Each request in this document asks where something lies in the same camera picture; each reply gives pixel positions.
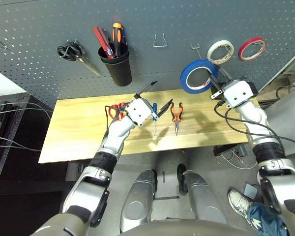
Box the silver robot left leg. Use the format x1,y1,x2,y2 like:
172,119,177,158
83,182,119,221
119,169,158,233

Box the white sneaker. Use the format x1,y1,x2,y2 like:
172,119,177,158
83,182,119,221
227,188,253,217

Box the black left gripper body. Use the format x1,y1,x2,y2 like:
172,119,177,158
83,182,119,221
134,97,160,121

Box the blue jeans leg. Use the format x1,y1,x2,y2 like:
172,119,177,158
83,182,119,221
245,202,288,236

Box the silver tape peg hook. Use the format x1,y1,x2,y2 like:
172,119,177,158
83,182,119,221
190,43,203,60

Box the white tape roll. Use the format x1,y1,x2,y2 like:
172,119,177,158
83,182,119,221
206,40,235,65

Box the blue handled screwdriver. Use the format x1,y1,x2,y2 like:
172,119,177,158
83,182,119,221
152,102,159,137

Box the black handled scissors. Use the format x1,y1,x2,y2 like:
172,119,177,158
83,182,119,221
57,41,101,77

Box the black power strip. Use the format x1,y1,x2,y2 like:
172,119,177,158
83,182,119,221
213,144,248,157

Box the grey perforated pegboard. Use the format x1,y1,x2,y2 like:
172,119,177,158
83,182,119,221
0,0,295,109

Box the blue tape roll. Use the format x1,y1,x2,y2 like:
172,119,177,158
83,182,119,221
179,59,219,95

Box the red handled scissors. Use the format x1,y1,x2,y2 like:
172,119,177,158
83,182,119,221
108,102,128,121

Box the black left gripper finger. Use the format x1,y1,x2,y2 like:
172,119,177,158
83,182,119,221
133,81,158,99
157,98,174,118

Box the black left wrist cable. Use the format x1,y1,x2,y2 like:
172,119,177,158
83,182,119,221
104,105,128,138

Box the orange black handled screwdriver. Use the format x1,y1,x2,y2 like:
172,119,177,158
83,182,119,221
112,22,124,57

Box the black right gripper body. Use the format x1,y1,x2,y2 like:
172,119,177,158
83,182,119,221
210,78,259,100

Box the grey foot pedal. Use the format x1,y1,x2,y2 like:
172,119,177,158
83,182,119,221
243,183,259,200

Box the red handled screwdriver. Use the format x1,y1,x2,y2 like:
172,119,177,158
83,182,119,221
92,26,115,59

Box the white floor cables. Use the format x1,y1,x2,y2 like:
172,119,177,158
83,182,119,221
218,147,259,170

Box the silver scissors peg hook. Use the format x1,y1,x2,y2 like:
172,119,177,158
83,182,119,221
64,39,78,58

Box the silver wire pliers holder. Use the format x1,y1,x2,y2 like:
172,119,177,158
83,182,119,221
152,33,168,48

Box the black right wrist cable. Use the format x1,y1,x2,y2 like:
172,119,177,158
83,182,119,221
213,99,295,158

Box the black equipment case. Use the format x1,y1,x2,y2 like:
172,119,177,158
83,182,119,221
0,92,31,180

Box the orange handled pliers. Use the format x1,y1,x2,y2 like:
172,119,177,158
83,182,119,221
170,102,184,137

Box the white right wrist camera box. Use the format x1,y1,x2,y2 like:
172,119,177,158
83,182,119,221
222,80,253,109

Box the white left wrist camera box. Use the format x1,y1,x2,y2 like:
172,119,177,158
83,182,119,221
125,98,153,127

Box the red tape roll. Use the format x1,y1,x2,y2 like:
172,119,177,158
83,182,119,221
237,37,267,62

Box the black tool cup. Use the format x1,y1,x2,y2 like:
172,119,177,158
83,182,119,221
97,42,133,87

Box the silver robot right leg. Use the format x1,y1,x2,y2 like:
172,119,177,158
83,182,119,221
177,163,228,225

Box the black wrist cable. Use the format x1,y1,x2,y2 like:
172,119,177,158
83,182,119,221
213,99,295,158
104,105,128,138

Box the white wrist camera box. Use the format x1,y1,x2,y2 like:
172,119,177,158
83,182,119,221
222,80,253,109
125,98,153,127

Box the silver robot leg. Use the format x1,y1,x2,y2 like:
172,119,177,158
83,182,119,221
177,163,228,225
119,169,158,233

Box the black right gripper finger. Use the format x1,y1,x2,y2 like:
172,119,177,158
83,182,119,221
206,68,223,91
218,67,234,83

